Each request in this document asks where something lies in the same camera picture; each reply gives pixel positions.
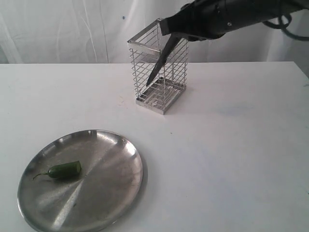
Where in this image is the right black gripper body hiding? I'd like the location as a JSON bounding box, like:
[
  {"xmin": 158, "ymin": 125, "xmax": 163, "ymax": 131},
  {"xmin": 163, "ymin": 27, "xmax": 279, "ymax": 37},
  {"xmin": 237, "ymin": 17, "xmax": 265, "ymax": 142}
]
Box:
[{"xmin": 159, "ymin": 0, "xmax": 232, "ymax": 42}]

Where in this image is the black handled knife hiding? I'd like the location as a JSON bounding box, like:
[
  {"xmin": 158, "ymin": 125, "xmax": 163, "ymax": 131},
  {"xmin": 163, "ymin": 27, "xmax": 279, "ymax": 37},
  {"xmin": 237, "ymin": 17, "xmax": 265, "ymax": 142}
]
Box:
[{"xmin": 146, "ymin": 34, "xmax": 181, "ymax": 86}]

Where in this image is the green chili pepper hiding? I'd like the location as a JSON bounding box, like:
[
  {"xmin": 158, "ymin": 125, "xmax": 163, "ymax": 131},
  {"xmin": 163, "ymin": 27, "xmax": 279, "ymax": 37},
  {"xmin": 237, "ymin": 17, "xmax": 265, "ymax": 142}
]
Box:
[{"xmin": 33, "ymin": 161, "xmax": 82, "ymax": 180}]

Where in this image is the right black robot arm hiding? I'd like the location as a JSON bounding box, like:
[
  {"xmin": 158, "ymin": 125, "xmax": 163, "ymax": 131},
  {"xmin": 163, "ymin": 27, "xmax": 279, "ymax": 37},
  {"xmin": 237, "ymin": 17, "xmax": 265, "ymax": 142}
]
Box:
[{"xmin": 160, "ymin": 0, "xmax": 309, "ymax": 42}]

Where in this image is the white backdrop curtain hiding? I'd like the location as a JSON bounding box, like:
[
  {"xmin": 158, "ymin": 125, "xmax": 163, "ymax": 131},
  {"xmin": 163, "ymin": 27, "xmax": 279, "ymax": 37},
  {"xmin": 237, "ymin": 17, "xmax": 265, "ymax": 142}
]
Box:
[{"xmin": 0, "ymin": 0, "xmax": 309, "ymax": 73}]

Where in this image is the round steel plate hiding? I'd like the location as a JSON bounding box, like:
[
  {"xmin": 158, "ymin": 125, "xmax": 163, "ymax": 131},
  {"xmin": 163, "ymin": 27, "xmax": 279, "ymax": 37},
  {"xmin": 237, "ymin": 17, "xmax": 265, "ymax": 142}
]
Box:
[{"xmin": 17, "ymin": 130, "xmax": 144, "ymax": 232}]

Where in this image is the wire mesh utensil holder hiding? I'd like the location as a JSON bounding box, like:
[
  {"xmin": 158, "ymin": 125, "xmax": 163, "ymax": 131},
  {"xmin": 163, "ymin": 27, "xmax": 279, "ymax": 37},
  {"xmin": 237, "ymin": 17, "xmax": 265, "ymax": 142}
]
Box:
[{"xmin": 127, "ymin": 18, "xmax": 188, "ymax": 115}]

